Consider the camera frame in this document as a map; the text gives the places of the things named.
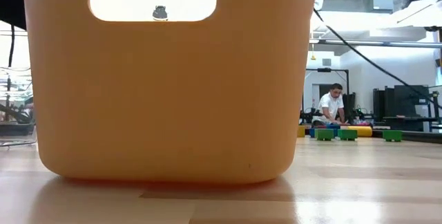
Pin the small green block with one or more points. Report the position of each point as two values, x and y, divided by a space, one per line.
392 135
347 135
324 135

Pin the blue brick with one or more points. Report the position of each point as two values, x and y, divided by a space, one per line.
312 133

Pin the dark hanging lamp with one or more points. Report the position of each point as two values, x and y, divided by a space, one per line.
160 13

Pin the black side table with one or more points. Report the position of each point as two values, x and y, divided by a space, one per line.
407 120

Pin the black background robot arm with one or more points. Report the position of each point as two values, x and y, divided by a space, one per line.
350 110
305 117

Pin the yellow cylinder block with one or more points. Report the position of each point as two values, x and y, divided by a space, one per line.
364 131

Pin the yellow hanging fixture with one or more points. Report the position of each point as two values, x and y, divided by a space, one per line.
313 57

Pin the blue storage bin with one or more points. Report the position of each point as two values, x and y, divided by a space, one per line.
17 129

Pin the black table frame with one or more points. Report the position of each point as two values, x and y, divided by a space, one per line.
421 135

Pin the grey overhead bar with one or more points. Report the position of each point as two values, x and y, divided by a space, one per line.
380 43

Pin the orange plastic bin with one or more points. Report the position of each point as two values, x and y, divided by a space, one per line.
165 96

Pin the person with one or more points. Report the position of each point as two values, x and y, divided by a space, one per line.
331 104

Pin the black gantry frame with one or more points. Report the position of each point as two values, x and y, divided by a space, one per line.
326 70

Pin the black equipment cabinet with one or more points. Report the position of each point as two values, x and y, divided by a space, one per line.
404 103

